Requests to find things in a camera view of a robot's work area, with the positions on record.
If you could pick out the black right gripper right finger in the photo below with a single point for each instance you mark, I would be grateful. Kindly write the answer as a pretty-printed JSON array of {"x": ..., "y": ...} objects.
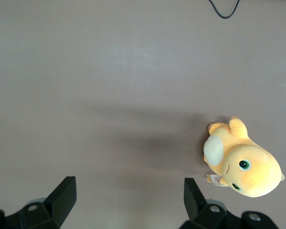
[{"x": 195, "y": 205}]

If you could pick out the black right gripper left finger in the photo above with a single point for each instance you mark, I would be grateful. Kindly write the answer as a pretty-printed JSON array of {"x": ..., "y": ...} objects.
[{"x": 57, "y": 202}]

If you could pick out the yellow plush toy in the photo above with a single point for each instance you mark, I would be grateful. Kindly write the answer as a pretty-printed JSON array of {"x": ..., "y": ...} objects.
[{"x": 252, "y": 167}]

